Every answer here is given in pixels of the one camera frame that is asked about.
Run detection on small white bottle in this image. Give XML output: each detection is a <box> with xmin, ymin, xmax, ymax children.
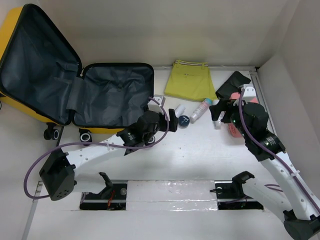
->
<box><xmin>212</xmin><ymin>99</ymin><xmax>225</xmax><ymax>130</ymax></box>

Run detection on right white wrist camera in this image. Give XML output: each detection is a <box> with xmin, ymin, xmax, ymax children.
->
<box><xmin>240</xmin><ymin>84</ymin><xmax>256</xmax><ymax>99</ymax></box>

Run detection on pink toiletry case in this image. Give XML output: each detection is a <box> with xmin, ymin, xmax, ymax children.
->
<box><xmin>228</xmin><ymin>92</ymin><xmax>259</xmax><ymax>138</ymax></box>

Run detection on white tube bottle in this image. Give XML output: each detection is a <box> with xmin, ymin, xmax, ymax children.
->
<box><xmin>174</xmin><ymin>104</ymin><xmax>186</xmax><ymax>118</ymax></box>

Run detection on black leather pouch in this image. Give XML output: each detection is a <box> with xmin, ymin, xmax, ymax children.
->
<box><xmin>215</xmin><ymin>71</ymin><xmax>251</xmax><ymax>100</ymax></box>

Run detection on yellow hard-shell suitcase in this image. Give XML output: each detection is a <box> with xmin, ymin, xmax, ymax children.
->
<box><xmin>0</xmin><ymin>3</ymin><xmax>154</xmax><ymax>142</ymax></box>

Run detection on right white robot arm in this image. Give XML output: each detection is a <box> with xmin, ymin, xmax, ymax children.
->
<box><xmin>209</xmin><ymin>99</ymin><xmax>320</xmax><ymax>240</ymax></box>

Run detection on yellow-green shorts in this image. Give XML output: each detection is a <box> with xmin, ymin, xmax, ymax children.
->
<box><xmin>164</xmin><ymin>59</ymin><xmax>218</xmax><ymax>102</ymax></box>

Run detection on white bottle pink-teal cap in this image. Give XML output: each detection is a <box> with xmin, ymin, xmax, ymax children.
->
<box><xmin>189</xmin><ymin>98</ymin><xmax>213</xmax><ymax>124</ymax></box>

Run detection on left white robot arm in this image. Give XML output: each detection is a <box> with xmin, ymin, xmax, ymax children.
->
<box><xmin>39</xmin><ymin>108</ymin><xmax>179</xmax><ymax>201</ymax></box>

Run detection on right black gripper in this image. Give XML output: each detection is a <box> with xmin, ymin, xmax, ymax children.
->
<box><xmin>209</xmin><ymin>96</ymin><xmax>252</xmax><ymax>140</ymax></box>

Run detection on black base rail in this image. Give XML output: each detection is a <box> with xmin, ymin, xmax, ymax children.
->
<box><xmin>79</xmin><ymin>180</ymin><xmax>264</xmax><ymax>212</ymax></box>

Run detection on round dark blue tin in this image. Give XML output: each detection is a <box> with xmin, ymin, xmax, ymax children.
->
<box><xmin>178</xmin><ymin>115</ymin><xmax>190</xmax><ymax>129</ymax></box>

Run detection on aluminium side rail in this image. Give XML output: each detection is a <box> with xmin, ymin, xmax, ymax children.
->
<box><xmin>249</xmin><ymin>67</ymin><xmax>277</xmax><ymax>134</ymax></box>

